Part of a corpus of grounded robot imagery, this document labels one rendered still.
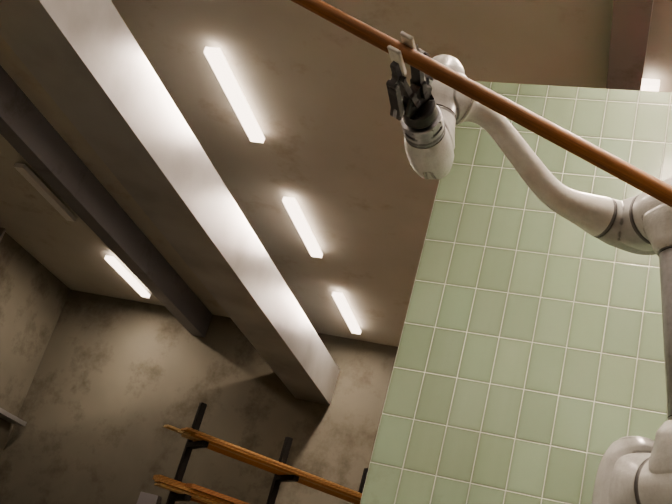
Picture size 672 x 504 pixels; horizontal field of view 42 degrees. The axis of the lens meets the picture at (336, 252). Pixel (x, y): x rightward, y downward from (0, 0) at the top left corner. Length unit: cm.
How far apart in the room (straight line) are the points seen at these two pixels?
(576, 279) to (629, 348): 27
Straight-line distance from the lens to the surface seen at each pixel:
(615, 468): 205
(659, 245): 206
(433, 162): 195
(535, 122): 158
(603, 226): 215
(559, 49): 605
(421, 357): 274
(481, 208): 294
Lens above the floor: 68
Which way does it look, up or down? 24 degrees up
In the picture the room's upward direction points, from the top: 16 degrees clockwise
